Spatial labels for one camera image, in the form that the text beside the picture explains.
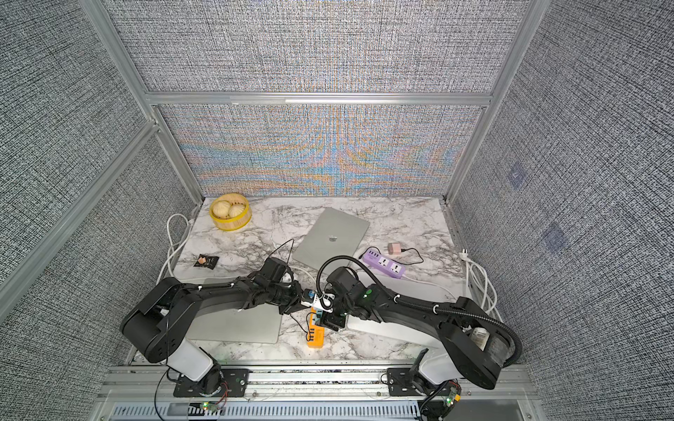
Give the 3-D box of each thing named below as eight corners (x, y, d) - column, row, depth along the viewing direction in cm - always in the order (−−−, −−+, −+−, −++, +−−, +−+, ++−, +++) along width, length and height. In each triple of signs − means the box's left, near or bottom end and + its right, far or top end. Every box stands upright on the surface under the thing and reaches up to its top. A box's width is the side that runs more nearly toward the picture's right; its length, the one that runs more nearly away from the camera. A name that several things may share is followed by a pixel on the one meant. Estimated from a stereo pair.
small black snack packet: (197, 267, 100) (194, 263, 98) (202, 257, 103) (200, 253, 101) (213, 269, 99) (210, 266, 97) (218, 259, 102) (216, 256, 100)
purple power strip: (362, 259, 101) (362, 255, 99) (367, 251, 103) (367, 247, 101) (401, 279, 96) (402, 275, 93) (405, 271, 98) (407, 267, 96)
